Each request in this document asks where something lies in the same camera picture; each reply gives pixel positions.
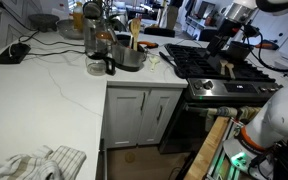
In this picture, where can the orange juice bottle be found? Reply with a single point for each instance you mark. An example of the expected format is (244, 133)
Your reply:
(78, 16)

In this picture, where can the black spoon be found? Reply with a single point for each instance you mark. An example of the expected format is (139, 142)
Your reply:
(169, 61)

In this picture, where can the wooden utensil in bowl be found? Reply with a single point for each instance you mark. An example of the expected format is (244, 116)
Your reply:
(135, 26)

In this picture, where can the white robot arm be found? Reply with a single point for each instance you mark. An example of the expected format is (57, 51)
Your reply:
(248, 149)

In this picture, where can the black pot on stove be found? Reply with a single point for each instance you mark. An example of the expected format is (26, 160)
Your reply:
(238, 51)

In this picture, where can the light wooden spoon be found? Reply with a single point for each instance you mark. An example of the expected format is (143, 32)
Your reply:
(223, 66)

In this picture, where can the black gas stove top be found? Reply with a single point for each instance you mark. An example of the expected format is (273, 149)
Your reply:
(189, 62)

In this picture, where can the wooden cart top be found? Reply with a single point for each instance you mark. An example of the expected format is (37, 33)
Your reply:
(202, 161)

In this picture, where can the dark stone mortar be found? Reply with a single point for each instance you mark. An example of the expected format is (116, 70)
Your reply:
(43, 22)

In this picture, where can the white cabinet doors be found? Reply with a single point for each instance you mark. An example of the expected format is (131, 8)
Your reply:
(137, 116)

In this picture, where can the glass coffee maker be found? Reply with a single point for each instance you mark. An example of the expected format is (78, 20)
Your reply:
(96, 41)

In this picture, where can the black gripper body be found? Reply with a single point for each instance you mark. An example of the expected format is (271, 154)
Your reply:
(227, 30)

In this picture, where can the grey bowl on counter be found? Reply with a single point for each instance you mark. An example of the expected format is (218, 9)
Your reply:
(66, 29)

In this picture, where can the steel mixing bowl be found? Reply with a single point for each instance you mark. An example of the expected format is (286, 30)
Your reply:
(126, 58)

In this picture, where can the orange handled tool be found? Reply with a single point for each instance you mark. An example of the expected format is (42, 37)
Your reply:
(149, 45)

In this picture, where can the striped kitchen towel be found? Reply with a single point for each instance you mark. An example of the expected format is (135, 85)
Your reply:
(44, 164)

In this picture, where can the white slotted spoon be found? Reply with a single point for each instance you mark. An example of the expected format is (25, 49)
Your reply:
(154, 60)

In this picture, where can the light wooden spatula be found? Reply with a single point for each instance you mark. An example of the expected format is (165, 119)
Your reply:
(230, 67)

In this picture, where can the towel on oven handle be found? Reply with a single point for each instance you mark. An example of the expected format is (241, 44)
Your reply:
(242, 113)

